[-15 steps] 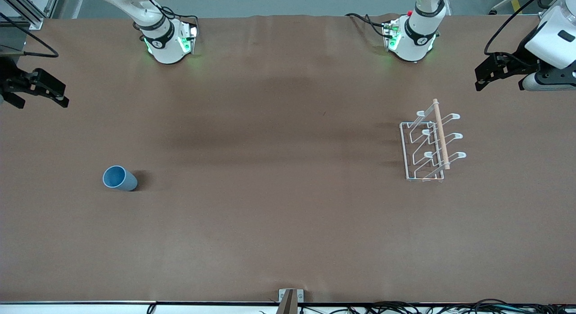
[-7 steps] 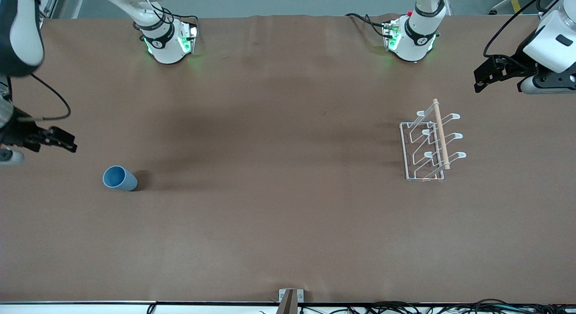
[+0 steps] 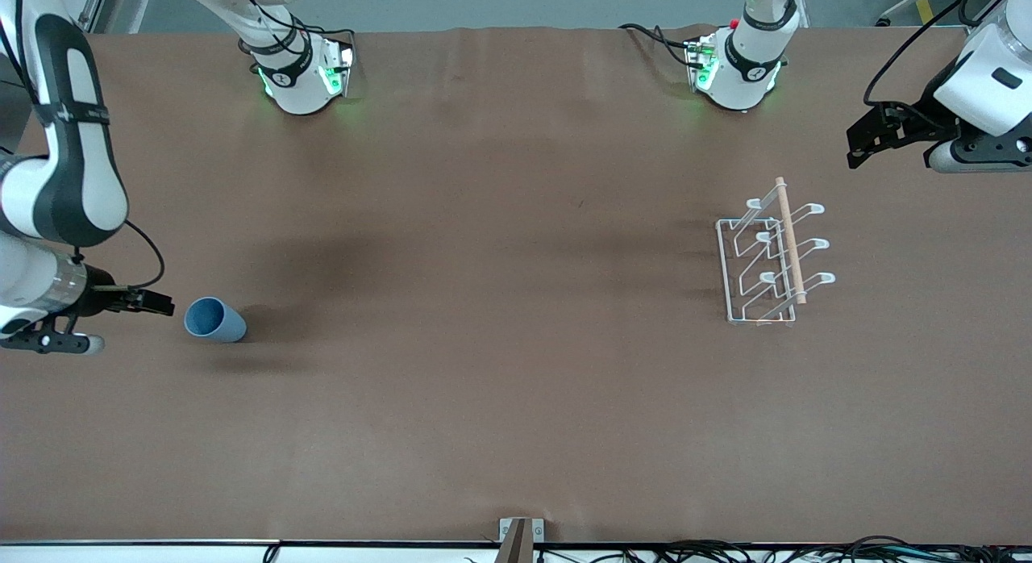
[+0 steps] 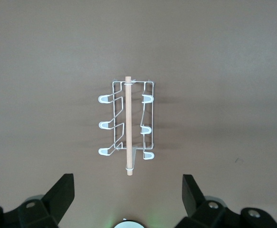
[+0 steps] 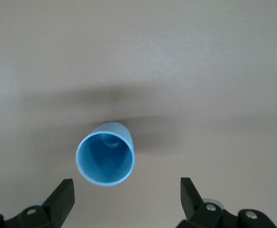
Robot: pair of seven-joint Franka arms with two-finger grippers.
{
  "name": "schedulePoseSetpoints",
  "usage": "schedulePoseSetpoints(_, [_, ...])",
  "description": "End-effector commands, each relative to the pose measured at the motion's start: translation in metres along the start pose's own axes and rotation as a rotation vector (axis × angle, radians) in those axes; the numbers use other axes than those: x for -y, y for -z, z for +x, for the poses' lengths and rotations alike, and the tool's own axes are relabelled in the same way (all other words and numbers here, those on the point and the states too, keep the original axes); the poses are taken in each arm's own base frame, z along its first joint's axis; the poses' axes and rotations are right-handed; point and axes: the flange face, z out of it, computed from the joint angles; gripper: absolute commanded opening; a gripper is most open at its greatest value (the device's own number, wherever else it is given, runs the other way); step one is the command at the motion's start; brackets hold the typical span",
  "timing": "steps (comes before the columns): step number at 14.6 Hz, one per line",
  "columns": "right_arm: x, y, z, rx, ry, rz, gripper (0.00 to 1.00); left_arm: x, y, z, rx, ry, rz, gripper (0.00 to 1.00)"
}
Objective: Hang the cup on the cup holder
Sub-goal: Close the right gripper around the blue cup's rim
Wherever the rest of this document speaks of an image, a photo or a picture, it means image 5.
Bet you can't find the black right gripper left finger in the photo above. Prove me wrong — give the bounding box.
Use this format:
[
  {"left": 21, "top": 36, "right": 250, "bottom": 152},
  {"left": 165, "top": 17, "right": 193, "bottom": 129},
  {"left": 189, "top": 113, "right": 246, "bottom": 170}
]
[{"left": 0, "top": 178, "right": 76, "bottom": 228}]

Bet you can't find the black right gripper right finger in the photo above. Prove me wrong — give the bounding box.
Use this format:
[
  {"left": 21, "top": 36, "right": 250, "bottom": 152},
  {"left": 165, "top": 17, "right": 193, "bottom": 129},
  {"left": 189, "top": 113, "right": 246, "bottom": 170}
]
[{"left": 177, "top": 177, "right": 277, "bottom": 228}]

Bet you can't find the blue plastic cup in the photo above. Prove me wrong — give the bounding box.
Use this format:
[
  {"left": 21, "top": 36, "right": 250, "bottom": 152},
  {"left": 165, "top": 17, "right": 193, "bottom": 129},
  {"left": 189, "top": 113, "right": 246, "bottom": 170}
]
[{"left": 75, "top": 121, "right": 136, "bottom": 187}]

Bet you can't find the brown table mat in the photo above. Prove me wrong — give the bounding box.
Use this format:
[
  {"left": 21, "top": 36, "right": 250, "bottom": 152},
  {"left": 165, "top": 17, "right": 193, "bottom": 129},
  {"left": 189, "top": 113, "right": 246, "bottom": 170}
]
[{"left": 0, "top": 0, "right": 277, "bottom": 228}]

